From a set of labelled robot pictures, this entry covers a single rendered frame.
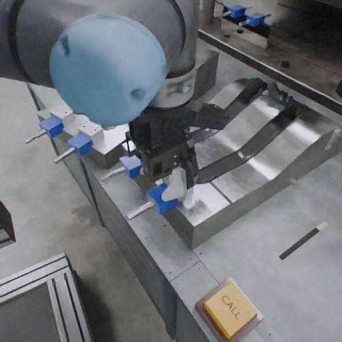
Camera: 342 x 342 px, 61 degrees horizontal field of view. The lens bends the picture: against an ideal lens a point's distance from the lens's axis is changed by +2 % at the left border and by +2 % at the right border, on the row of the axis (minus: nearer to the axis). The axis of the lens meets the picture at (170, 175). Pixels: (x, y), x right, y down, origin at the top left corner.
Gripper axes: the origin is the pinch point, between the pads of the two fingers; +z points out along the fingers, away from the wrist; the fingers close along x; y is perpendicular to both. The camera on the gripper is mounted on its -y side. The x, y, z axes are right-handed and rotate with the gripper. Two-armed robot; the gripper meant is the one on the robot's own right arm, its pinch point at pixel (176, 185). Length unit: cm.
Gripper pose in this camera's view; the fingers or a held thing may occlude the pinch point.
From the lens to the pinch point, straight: 53.4
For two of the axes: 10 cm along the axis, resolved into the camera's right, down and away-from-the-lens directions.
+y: -8.2, 4.3, -3.8
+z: 0.0, 6.7, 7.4
